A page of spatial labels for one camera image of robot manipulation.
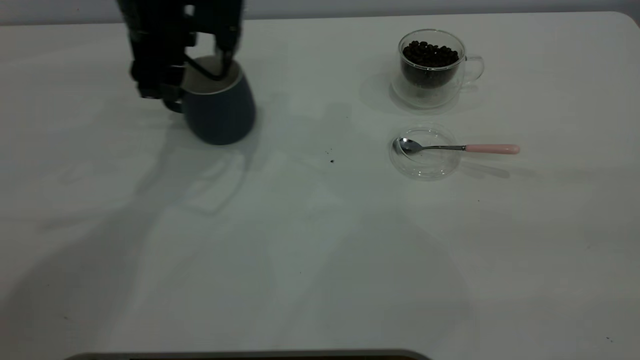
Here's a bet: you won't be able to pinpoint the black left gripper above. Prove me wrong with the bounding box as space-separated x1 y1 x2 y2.
117 0 244 101

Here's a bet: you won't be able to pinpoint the dark grey ceramic mug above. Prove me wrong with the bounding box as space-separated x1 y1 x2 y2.
162 55 257 146

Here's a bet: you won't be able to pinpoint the metal spoon with pink handle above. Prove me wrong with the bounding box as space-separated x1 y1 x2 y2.
393 137 521 156

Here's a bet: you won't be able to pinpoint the clear glass cup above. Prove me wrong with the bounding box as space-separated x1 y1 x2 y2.
391 29 485 110

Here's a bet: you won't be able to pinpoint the dark coffee beans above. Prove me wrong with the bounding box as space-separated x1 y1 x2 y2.
401 41 460 90

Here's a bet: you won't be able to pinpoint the clear glass dish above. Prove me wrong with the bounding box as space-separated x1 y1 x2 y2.
389 125 462 181

